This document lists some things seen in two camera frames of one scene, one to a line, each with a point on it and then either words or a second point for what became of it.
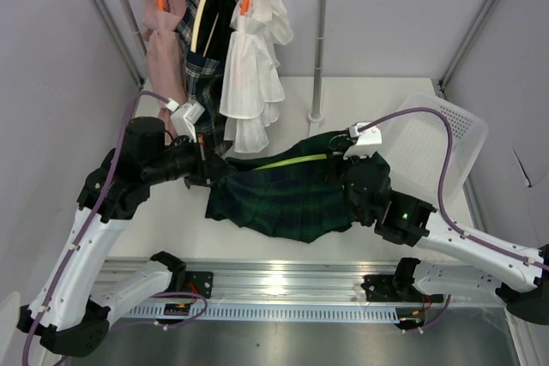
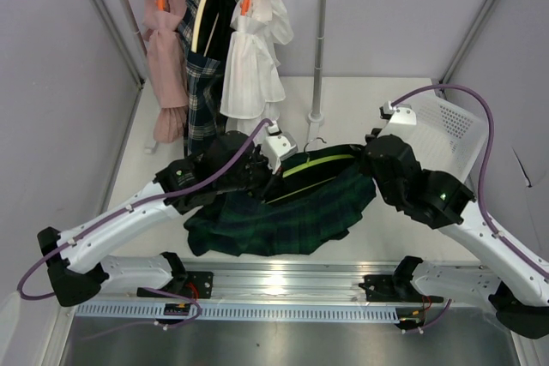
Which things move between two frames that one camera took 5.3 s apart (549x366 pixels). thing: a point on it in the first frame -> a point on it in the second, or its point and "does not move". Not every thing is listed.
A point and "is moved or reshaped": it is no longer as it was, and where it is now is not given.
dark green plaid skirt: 299,201 is moved or reshaped
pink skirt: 166,64 does not move
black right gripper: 356,159 -> 365,162
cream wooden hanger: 198,20 does not move
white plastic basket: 416,147 does not move
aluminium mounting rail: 272,283 does not move
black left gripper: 209,166 -> 265,189
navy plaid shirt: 208,9 does not move
